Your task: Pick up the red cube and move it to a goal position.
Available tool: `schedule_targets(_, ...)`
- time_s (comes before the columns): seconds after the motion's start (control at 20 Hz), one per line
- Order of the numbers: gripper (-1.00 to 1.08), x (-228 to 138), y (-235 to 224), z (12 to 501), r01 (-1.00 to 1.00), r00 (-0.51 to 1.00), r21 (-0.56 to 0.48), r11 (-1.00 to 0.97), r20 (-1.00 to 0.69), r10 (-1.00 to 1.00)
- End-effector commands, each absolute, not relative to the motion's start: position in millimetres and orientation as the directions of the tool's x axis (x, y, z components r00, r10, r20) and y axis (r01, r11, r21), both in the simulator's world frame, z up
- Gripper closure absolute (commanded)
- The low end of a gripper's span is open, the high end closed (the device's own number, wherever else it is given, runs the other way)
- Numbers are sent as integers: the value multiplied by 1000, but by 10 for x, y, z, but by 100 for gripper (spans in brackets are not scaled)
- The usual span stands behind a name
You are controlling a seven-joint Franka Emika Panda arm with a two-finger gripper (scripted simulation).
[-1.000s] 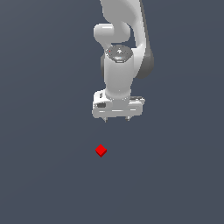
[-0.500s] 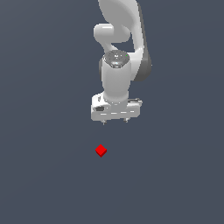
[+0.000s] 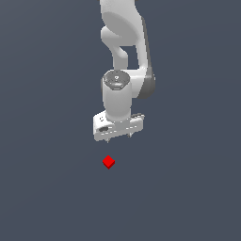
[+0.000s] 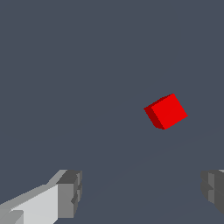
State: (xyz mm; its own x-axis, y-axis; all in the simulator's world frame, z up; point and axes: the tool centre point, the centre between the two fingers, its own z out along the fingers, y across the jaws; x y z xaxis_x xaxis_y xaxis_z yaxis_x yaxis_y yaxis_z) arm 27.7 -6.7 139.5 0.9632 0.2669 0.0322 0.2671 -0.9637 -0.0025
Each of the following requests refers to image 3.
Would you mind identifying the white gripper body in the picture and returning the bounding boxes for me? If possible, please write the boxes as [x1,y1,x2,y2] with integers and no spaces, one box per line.
[91,111,146,142]

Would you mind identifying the red cube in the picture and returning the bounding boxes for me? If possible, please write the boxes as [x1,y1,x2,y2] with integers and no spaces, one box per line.
[102,154,116,170]

